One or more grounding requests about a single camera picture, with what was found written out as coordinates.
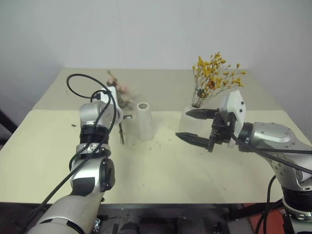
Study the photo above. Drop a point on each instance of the pink dried flower bouquet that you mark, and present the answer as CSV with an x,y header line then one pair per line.
x,y
123,96

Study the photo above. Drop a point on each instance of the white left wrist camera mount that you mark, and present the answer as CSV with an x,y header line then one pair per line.
x,y
112,93

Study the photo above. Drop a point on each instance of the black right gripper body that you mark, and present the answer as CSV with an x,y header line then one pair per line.
x,y
221,129

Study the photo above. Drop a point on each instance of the red object under table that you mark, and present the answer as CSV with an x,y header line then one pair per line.
x,y
278,219

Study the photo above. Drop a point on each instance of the dark rounded shape under table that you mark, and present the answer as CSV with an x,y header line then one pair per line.
x,y
129,228

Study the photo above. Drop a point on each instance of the dark furniture piece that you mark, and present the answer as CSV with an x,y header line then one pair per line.
x,y
6,126

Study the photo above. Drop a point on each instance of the tall white ceramic vase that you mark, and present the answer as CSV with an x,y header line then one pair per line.
x,y
145,124

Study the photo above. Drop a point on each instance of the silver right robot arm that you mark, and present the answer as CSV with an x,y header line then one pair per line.
x,y
273,134

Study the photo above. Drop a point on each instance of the wide white ceramic vase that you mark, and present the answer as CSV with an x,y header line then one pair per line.
x,y
192,124

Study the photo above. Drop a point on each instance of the yellow dried flower bouquet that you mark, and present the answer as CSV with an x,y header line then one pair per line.
x,y
213,73

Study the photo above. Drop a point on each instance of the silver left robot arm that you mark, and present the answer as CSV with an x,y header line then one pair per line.
x,y
90,114

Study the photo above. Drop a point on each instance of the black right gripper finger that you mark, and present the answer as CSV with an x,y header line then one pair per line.
x,y
195,139
202,113

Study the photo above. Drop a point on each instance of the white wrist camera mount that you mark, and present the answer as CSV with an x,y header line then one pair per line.
x,y
235,102
112,93

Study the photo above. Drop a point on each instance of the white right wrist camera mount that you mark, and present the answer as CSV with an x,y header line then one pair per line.
x,y
235,102

